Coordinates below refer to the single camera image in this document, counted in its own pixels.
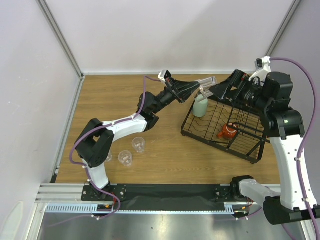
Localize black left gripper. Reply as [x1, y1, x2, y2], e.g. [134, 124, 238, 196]
[151, 77, 199, 115]

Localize large clear faceted glass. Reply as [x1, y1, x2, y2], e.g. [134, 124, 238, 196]
[194, 76, 217, 102]

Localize green plastic cup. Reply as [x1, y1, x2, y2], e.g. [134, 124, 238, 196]
[192, 91, 208, 118]

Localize orange black mug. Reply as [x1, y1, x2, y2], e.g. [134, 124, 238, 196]
[217, 123, 238, 140]

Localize small clear glass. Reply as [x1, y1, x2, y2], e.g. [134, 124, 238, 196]
[105, 153, 113, 162]
[132, 137, 146, 153]
[118, 150, 133, 167]

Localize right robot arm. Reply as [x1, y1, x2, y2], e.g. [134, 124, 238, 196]
[209, 69, 320, 225]

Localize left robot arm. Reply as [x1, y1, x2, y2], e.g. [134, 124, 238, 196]
[72, 77, 200, 201]

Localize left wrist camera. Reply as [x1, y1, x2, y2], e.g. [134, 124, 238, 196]
[157, 69, 172, 84]

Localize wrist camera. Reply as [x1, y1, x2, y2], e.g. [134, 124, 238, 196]
[249, 56, 271, 85]
[157, 69, 172, 84]

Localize black wire dish rack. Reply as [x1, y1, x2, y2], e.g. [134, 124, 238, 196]
[181, 95, 270, 164]

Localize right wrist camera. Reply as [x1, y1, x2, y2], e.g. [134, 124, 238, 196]
[249, 56, 271, 85]

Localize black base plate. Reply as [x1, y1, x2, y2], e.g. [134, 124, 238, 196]
[80, 183, 251, 211]

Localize white cable duct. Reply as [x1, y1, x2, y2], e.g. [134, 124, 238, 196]
[45, 202, 249, 215]

